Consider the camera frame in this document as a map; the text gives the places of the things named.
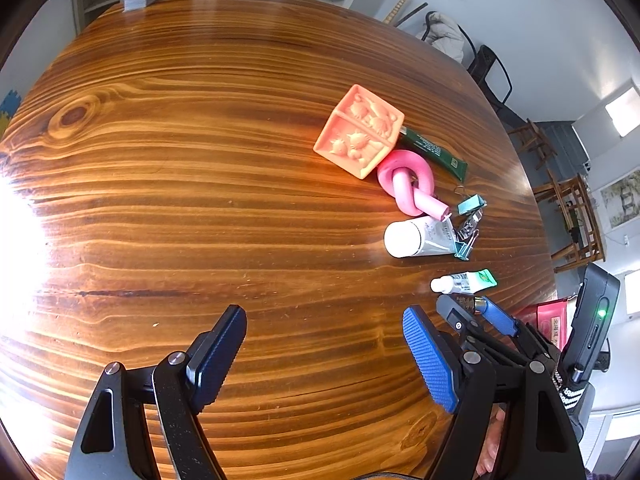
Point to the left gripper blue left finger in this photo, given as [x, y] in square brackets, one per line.
[184, 383]

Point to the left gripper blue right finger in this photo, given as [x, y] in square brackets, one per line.
[461, 382]

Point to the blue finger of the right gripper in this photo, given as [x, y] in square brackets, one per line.
[493, 314]
[456, 317]

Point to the brown silver lipstick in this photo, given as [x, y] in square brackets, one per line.
[472, 303]

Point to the teal binder clip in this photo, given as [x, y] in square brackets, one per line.
[464, 247]
[468, 203]

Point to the large white tube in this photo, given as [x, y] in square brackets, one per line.
[420, 237]

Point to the pink knotted foam tube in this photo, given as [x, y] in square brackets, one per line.
[408, 178]

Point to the salmon embossed toy cube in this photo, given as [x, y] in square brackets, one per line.
[360, 132]

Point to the person's left hand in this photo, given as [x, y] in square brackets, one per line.
[490, 448]

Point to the small white green tube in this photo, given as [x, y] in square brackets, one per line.
[465, 283]

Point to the pink metal tin box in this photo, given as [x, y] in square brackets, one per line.
[549, 318]

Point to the wooden side table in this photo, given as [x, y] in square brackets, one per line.
[572, 199]

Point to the small wooden stool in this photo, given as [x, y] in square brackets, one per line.
[533, 140]

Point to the dark green tube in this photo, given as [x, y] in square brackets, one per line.
[413, 141]

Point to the empty black chair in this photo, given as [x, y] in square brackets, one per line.
[489, 73]

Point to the white puffer jacket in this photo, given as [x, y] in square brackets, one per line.
[445, 35]

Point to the black chair with jacket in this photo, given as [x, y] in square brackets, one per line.
[450, 40]

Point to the wall picture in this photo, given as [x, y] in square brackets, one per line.
[620, 200]

